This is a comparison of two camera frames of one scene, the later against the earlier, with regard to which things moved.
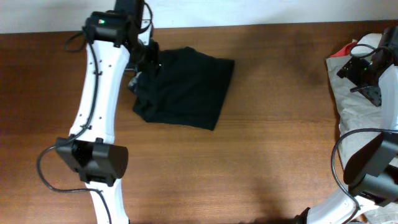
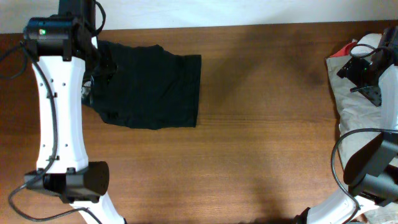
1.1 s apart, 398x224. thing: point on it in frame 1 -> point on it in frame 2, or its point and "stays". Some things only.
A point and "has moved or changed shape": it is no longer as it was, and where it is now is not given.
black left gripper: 152,59 -> 108,65
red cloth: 345,51 stays
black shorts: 188,89 has moved or changed shape
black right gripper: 351,71 stays
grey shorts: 357,112 stays
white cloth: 372,40 stays
